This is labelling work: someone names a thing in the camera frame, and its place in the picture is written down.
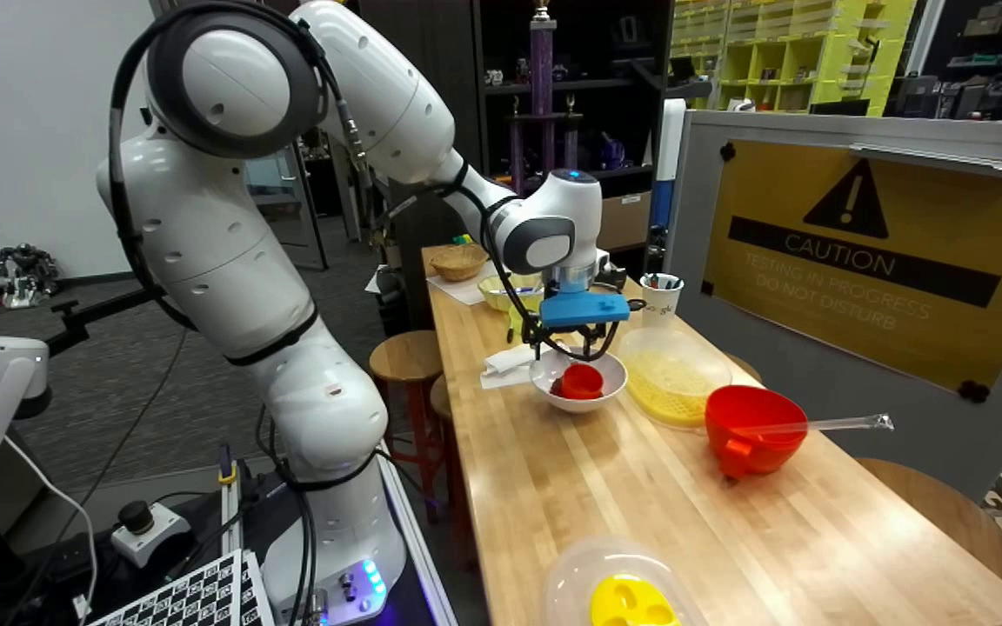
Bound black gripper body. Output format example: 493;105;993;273
530;321;623;351

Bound white bowl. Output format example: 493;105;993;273
530;347;634;418

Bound yellow-green plastic bowl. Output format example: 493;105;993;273
478;275;546;345

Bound clear container yellow contents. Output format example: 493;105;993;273
616;325;737;428

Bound white paper towel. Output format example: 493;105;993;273
478;340;546;394

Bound small black device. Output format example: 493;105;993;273
595;258;634;294

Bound white paper cup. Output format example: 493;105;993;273
636;273;690;330

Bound round wooden stool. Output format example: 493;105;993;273
426;374;459;428
859;455;1002;584
364;327;445;490

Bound small brown cardboard box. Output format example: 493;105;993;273
593;190;655;253

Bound red plastic cup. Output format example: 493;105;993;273
702;382;815;483

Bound white and blue tube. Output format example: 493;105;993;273
648;97;690;275

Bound purple pole trophy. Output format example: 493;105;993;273
523;0;563;220

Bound clear round lidded container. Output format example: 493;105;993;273
539;531;708;626

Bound gray partition panel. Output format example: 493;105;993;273
660;112;1002;505

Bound clear plastic spoon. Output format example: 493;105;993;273
728;412;897;445

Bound yellow plastic piece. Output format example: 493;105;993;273
587;570;684;626

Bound black shelving unit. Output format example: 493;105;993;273
478;0;670;253

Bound yellow caution sign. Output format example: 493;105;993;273
702;139;1002;394

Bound yellow-green shelf unit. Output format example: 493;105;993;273
669;0;919;118

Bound checkerboard calibration board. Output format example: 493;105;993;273
88;550;280;626

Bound emergency stop button box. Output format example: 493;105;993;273
109;498;195;570

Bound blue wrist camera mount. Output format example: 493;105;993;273
536;286;634;330

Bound aluminium frame rail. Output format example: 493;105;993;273
371;450;459;626

